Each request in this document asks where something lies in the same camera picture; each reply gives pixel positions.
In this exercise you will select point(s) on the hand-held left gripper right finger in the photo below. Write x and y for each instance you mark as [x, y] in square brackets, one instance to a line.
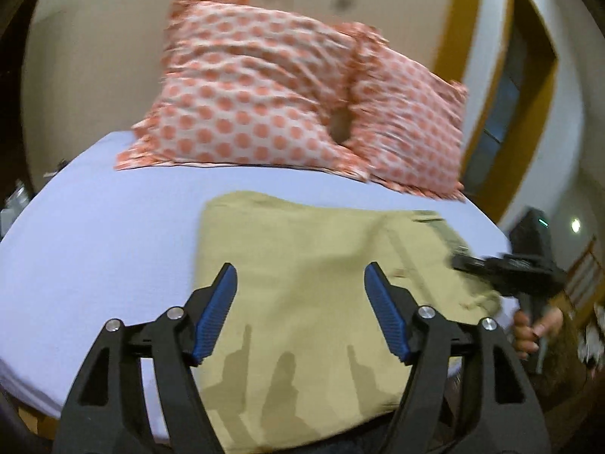
[385, 310]

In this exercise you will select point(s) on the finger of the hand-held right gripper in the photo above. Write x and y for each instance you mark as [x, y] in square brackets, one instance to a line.
[472, 264]

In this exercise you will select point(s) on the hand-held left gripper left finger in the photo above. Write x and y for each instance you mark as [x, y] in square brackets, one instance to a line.
[218, 310]

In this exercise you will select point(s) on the khaki pants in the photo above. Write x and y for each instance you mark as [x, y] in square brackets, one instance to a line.
[302, 312]

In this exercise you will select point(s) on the person's right hand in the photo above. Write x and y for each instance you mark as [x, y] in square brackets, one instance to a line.
[531, 331]

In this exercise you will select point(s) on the lavender bed sheet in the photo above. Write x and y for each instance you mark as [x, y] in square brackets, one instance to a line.
[104, 246]

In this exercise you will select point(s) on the small orange dotted pillow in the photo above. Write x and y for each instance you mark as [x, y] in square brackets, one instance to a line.
[409, 123]

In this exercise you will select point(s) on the yellow framed window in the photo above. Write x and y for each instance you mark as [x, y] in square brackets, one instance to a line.
[515, 90]

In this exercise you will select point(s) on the large orange dotted pillow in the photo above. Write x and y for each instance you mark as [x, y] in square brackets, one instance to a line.
[246, 99]

